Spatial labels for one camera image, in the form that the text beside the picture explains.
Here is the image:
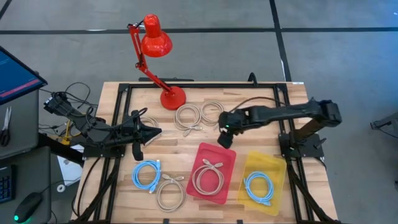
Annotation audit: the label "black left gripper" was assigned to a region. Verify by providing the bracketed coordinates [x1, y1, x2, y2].
[119, 109, 163, 162]

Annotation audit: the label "beige cable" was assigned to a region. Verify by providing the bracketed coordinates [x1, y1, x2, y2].
[140, 116, 161, 147]
[155, 174, 188, 213]
[173, 103, 203, 138]
[191, 158, 225, 197]
[200, 100, 225, 130]

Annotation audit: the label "red translucent plastic bin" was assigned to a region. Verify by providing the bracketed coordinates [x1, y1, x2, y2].
[185, 142, 237, 205]

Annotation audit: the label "yellow translucent plastic bin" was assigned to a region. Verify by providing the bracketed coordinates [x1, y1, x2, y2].
[236, 151, 287, 217]

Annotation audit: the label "yellow clamp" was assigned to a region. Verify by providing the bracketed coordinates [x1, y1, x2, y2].
[60, 119, 74, 146]

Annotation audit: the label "white paper sheet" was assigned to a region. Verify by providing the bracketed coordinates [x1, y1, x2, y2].
[57, 144, 85, 187]

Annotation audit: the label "red desk lamp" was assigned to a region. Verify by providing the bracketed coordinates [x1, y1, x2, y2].
[127, 14, 187, 111]

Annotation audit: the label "grey side desk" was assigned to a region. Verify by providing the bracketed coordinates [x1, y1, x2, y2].
[0, 88, 52, 224]

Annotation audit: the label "black computer mouse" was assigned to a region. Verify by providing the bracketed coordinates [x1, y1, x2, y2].
[14, 192, 43, 223]

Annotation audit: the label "computer monitor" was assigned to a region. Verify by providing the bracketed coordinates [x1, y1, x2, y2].
[0, 45, 49, 106]

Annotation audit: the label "black keyboard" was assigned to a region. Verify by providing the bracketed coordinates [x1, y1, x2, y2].
[0, 164, 16, 205]

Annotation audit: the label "black metal stand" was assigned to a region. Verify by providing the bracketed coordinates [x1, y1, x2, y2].
[369, 111, 398, 139]

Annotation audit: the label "light blue coiled cable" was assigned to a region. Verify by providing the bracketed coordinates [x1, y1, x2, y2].
[132, 159, 162, 194]
[243, 170, 275, 207]

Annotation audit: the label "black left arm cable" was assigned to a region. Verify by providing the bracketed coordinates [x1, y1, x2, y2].
[85, 105, 149, 131]

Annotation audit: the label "black metal table frame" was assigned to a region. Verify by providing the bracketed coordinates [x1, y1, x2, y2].
[71, 81, 340, 224]

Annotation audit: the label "black handled scissors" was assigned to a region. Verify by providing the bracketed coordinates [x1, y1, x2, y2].
[0, 106, 12, 147]

